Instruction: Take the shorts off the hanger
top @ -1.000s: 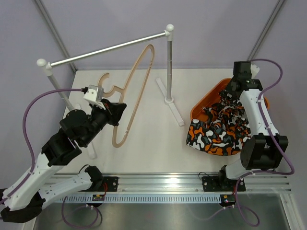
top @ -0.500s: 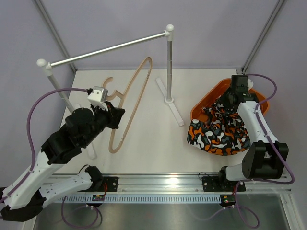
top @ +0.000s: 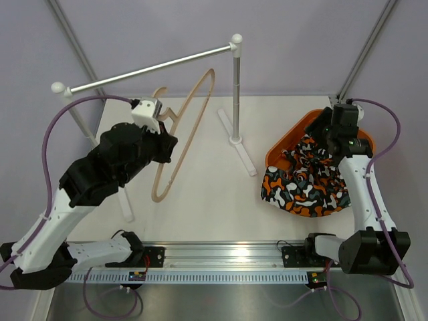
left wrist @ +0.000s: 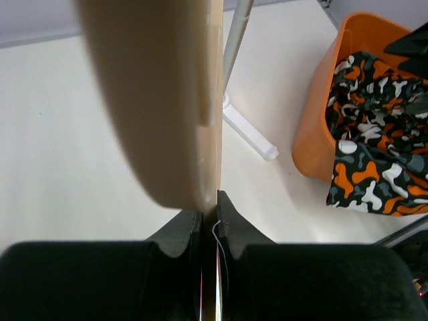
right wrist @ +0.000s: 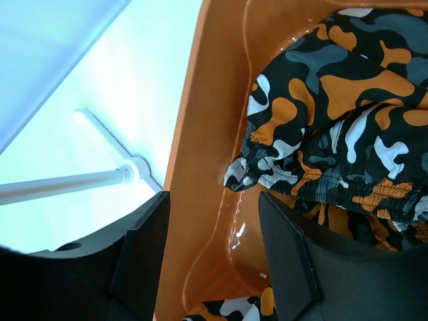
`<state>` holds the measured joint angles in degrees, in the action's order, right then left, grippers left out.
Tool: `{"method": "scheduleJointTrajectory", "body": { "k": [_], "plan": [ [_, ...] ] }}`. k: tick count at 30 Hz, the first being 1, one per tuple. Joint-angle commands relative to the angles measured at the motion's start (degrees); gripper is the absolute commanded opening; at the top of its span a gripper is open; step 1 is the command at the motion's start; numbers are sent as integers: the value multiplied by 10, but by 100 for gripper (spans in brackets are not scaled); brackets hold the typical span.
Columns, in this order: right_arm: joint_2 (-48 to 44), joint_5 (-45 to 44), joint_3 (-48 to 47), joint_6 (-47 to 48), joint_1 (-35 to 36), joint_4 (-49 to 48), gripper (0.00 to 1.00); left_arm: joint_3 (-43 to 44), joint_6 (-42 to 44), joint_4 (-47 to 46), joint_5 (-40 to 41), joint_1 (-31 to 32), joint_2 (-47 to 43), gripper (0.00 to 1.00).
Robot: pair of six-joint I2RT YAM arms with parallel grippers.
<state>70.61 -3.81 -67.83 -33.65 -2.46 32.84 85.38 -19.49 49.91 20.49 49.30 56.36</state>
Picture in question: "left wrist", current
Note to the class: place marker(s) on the orange plastic basket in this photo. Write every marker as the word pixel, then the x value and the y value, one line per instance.
pixel 314 147

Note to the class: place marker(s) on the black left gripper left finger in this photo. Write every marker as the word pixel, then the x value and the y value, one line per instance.
pixel 158 278

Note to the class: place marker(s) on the right rack post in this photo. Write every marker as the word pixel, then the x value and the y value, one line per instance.
pixel 234 38

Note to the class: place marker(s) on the orange camouflage shorts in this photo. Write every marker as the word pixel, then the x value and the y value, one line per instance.
pixel 378 119

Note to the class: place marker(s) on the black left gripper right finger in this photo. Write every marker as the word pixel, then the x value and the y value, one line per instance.
pixel 265 280

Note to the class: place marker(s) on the beige wooden hanger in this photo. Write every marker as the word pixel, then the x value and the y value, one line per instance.
pixel 159 65

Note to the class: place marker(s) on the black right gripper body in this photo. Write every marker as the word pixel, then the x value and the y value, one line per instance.
pixel 413 47

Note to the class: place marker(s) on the right rack foot base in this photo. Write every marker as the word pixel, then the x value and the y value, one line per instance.
pixel 247 131

